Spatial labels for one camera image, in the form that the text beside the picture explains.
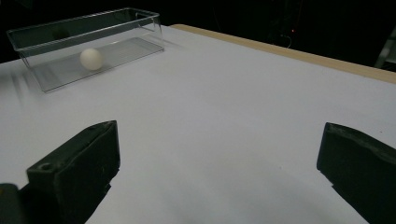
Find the clear plastic box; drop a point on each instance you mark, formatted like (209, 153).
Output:
(124, 49)

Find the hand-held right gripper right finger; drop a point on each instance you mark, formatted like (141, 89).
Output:
(361, 168)

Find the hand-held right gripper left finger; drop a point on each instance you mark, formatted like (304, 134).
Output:
(74, 174)

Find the white table cover sheet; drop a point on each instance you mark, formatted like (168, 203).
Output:
(218, 109)

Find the white metal stand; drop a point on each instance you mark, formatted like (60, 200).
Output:
(387, 49)

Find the white ball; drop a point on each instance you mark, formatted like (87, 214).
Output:
(91, 59)

